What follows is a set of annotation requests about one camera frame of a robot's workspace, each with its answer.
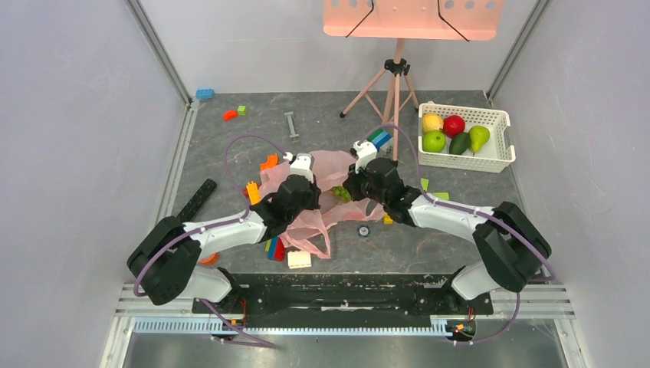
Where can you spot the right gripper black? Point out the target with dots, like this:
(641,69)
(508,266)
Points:
(356,187)

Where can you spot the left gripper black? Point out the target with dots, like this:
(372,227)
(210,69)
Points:
(315,192)

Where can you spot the green fake fruit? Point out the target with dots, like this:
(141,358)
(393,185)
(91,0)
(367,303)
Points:
(341,193)

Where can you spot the pink plastic bag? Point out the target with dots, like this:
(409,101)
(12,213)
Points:
(309,231)

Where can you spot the green fake apple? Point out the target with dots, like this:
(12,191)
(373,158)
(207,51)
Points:
(433,141)

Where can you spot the yellow fake lemon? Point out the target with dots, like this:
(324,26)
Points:
(432,122)

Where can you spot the dark green fake avocado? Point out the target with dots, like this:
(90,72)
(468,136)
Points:
(459,144)

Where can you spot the red fake apple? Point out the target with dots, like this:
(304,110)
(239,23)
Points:
(453,125)

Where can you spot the green fake pear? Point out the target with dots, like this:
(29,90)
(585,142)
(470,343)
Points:
(479,136)

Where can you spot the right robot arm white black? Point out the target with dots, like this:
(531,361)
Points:
(512,250)

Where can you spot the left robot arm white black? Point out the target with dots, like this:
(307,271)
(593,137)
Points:
(164,263)

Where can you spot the yellow orange toy car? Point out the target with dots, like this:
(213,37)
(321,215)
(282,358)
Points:
(252,192)

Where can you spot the yellow curved toy brick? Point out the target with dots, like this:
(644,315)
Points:
(388,220)

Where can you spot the multicolour stacked brick block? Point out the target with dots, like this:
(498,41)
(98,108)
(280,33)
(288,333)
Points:
(275,249)

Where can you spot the green blue grey brick stack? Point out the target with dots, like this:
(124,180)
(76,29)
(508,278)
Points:
(382,140)

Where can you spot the orange curved toy piece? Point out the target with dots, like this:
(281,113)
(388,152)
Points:
(271,161)

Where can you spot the cream white toy brick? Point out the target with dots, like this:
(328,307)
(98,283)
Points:
(299,259)

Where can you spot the grey toy bar piece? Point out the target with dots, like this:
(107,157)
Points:
(293,135)

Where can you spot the orange toy piece near base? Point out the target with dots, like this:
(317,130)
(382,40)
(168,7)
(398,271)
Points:
(210,260)

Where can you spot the red arch toy brick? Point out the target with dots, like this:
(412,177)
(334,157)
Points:
(230,115)

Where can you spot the white plastic basket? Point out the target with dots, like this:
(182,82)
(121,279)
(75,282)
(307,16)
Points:
(494,157)

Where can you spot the blue toy brick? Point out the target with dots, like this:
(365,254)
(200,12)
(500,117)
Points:
(204,94)

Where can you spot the pink music stand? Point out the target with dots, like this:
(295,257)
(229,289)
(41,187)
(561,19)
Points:
(408,20)

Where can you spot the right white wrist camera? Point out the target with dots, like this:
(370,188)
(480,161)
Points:
(363,151)

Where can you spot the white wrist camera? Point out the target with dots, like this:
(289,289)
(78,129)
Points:
(363,151)
(300,165)

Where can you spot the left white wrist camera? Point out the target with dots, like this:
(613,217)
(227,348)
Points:
(300,165)

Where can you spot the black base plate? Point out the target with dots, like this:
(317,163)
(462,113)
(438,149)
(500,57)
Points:
(345,300)

